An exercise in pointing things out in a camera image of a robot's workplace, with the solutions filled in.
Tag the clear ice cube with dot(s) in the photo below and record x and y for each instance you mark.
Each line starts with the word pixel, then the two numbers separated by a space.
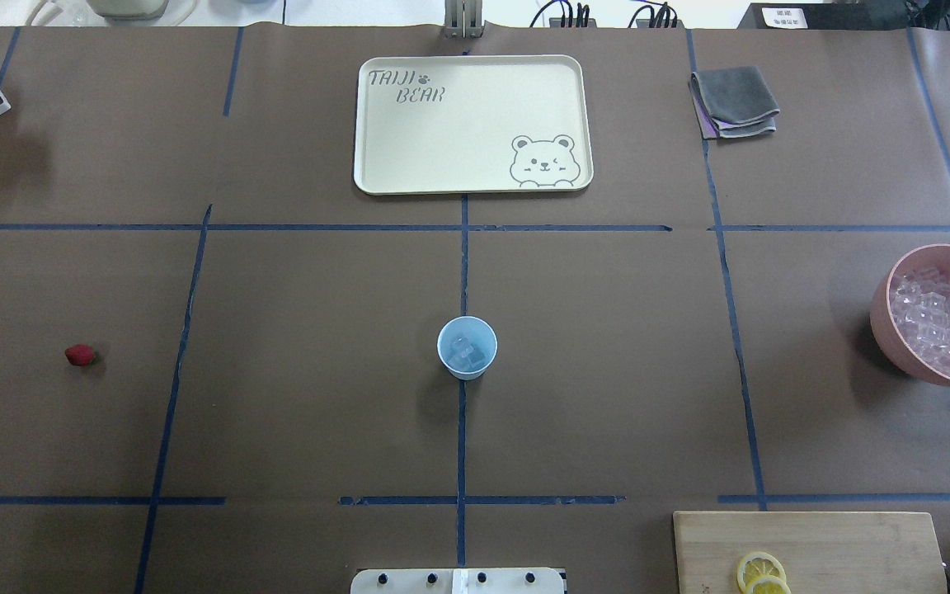
pixel 465 356

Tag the red strawberry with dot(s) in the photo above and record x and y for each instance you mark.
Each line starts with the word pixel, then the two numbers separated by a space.
pixel 80 355

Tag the light blue plastic cup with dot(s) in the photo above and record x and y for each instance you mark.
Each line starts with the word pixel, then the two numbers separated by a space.
pixel 479 331

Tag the pink bowl of ice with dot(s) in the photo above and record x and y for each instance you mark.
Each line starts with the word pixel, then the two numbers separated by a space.
pixel 910 314

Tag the cream bear serving tray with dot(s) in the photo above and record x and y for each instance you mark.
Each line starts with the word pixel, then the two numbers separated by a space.
pixel 471 124

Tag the folded grey cloth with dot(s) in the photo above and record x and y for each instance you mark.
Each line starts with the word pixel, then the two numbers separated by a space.
pixel 733 103

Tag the row of lemon slices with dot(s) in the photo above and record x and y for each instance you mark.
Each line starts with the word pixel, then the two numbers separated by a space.
pixel 761 572

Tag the wooden cutting board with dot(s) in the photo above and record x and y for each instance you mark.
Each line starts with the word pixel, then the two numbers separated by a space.
pixel 820 551

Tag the black power strip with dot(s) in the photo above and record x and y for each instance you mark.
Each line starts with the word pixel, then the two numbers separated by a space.
pixel 823 16

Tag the aluminium frame post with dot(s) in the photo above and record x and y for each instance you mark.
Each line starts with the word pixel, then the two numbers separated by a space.
pixel 463 19

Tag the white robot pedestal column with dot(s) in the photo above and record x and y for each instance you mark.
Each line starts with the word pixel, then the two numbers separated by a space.
pixel 460 580

